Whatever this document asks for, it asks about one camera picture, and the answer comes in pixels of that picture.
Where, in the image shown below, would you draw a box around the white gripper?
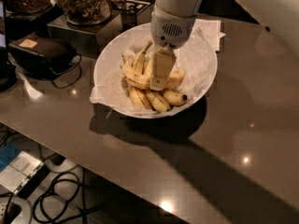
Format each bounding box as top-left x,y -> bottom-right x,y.
150,5 -> 195,91

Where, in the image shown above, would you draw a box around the crosswise yellow banana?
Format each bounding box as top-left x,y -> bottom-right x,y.
122,56 -> 185,91

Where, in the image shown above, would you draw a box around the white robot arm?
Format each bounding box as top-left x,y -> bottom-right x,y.
150,0 -> 299,91

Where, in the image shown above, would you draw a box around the white paper bowl liner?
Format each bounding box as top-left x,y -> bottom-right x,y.
89,27 -> 215,117

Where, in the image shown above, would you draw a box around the white bowl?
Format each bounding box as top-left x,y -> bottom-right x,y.
93,21 -> 219,119

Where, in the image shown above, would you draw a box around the right yellow banana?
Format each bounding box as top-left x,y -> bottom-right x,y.
161,89 -> 188,106

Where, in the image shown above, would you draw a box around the middle yellow banana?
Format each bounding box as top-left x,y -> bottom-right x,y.
143,60 -> 171,113

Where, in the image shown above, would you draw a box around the left yellow banana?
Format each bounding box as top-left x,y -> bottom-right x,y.
128,40 -> 152,109

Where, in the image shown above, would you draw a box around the white paper sheets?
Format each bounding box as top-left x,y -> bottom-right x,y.
192,19 -> 225,51

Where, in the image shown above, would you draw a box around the dark metal stand box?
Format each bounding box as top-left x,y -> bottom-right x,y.
48,11 -> 122,59

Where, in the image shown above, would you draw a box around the glass jar of granola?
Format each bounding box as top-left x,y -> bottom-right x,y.
58,0 -> 111,25

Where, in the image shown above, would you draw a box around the silver box on floor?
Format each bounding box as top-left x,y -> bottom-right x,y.
0,151 -> 47,198

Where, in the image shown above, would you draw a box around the white power strip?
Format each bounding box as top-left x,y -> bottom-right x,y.
0,197 -> 32,224

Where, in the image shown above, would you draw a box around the black cable on table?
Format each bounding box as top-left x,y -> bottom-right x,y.
21,52 -> 83,90

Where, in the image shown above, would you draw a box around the black cable on floor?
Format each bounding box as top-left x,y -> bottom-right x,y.
32,168 -> 107,224

